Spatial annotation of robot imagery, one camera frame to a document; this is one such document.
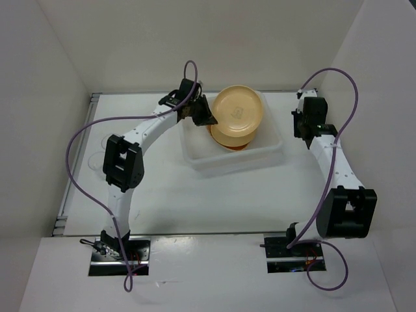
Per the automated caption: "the yellow plate with bear print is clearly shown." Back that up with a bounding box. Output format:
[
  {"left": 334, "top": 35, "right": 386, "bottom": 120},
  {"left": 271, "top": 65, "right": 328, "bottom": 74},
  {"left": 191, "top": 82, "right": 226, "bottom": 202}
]
[{"left": 207, "top": 125, "right": 257, "bottom": 146}]

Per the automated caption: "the translucent white plastic bin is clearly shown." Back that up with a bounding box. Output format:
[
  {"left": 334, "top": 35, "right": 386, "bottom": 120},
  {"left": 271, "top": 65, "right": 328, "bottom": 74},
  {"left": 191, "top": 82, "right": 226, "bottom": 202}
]
[{"left": 179, "top": 92, "right": 283, "bottom": 176}]

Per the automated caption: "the woven bamboo triangular tray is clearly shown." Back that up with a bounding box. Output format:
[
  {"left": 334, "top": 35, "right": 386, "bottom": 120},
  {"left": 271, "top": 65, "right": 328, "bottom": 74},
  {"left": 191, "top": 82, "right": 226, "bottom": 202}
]
[{"left": 221, "top": 144, "right": 249, "bottom": 151}]

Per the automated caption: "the clear glass cup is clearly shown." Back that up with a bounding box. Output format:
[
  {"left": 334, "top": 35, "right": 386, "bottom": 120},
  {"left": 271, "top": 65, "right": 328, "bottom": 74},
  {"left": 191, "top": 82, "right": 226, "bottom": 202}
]
[
  {"left": 88, "top": 151, "right": 105, "bottom": 172},
  {"left": 101, "top": 134, "right": 111, "bottom": 150}
]

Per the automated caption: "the clear glass cup front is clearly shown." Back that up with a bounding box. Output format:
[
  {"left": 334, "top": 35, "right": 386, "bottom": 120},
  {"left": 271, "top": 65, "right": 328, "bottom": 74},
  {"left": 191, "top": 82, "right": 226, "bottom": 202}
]
[{"left": 88, "top": 151, "right": 105, "bottom": 172}]

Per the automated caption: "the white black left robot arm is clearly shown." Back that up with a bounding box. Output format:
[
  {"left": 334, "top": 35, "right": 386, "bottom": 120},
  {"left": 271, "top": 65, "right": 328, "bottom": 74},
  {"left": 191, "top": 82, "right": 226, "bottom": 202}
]
[{"left": 100, "top": 78, "right": 217, "bottom": 260}]

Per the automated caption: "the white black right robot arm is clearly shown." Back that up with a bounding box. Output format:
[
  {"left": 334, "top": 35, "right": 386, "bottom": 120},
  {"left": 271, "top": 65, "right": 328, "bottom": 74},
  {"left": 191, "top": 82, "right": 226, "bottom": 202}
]
[{"left": 285, "top": 92, "right": 378, "bottom": 255}]

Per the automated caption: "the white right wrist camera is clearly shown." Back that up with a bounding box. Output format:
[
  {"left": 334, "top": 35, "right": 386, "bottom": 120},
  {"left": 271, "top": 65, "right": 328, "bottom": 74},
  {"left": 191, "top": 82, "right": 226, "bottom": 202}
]
[{"left": 296, "top": 89, "right": 317, "bottom": 99}]

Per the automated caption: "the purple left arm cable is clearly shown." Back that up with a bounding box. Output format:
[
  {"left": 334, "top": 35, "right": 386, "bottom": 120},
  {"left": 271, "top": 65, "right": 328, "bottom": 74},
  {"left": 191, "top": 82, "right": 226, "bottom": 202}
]
[{"left": 65, "top": 60, "right": 199, "bottom": 293}]

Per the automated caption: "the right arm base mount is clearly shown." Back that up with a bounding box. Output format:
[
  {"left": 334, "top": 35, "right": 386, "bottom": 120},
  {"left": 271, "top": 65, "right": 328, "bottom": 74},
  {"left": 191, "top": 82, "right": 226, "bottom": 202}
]
[{"left": 260, "top": 233, "right": 326, "bottom": 274}]

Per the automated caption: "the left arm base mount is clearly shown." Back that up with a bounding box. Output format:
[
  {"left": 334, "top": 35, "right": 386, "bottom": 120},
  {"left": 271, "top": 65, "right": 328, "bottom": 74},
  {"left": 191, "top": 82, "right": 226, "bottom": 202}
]
[{"left": 79, "top": 236, "right": 151, "bottom": 277}]

